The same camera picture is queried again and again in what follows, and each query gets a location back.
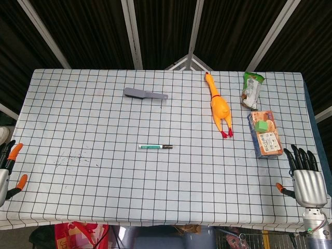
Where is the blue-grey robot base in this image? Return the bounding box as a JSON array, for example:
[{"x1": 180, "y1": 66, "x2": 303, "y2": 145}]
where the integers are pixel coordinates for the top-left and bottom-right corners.
[{"x1": 114, "y1": 225, "x2": 216, "y2": 249}]

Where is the green snack bag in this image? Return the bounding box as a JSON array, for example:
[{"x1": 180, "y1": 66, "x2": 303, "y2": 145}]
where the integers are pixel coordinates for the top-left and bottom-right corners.
[{"x1": 241, "y1": 71, "x2": 266, "y2": 110}]

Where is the grey triangular frame brace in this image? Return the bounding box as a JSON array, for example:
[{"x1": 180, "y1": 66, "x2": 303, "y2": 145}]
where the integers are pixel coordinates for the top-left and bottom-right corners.
[{"x1": 165, "y1": 53, "x2": 214, "y2": 71}]

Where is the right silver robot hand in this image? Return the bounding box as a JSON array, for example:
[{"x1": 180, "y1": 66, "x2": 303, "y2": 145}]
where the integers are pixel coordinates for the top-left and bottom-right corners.
[{"x1": 275, "y1": 144, "x2": 328, "y2": 208}]

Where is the white checkered tablecloth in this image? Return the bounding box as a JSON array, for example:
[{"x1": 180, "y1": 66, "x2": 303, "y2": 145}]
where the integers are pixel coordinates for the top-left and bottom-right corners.
[{"x1": 0, "y1": 68, "x2": 332, "y2": 231}]

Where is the grey plastic brush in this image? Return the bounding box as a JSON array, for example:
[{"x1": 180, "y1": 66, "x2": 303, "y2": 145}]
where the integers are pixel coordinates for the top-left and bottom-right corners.
[{"x1": 123, "y1": 87, "x2": 169, "y2": 100}]

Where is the orange blue biscuit box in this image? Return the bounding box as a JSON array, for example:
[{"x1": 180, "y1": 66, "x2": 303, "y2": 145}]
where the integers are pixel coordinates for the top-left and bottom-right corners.
[{"x1": 246, "y1": 110, "x2": 284, "y2": 159}]

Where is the grey aluminium frame post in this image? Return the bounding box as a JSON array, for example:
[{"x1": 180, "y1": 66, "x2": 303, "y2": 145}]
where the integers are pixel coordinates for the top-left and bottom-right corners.
[
  {"x1": 17, "y1": 0, "x2": 71, "y2": 70},
  {"x1": 245, "y1": 0, "x2": 303, "y2": 71},
  {"x1": 121, "y1": 0, "x2": 144, "y2": 70},
  {"x1": 187, "y1": 0, "x2": 205, "y2": 57}
]

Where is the metal wire basket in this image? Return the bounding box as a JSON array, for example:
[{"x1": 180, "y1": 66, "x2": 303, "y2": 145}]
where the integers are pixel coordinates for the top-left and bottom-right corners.
[{"x1": 215, "y1": 227, "x2": 305, "y2": 249}]

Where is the red patterned bag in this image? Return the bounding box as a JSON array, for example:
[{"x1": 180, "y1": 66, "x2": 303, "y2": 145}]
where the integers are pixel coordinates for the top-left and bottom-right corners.
[{"x1": 54, "y1": 222, "x2": 110, "y2": 249}]

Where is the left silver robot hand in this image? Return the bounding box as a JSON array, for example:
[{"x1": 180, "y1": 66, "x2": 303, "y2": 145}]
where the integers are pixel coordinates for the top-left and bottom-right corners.
[{"x1": 0, "y1": 140, "x2": 28, "y2": 208}]

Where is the green cube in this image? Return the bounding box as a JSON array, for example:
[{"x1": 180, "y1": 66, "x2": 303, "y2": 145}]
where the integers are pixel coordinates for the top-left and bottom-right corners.
[{"x1": 255, "y1": 120, "x2": 269, "y2": 134}]

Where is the yellow rubber chicken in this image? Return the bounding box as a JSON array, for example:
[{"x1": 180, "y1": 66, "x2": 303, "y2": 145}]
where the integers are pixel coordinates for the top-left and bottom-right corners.
[{"x1": 204, "y1": 72, "x2": 234, "y2": 140}]

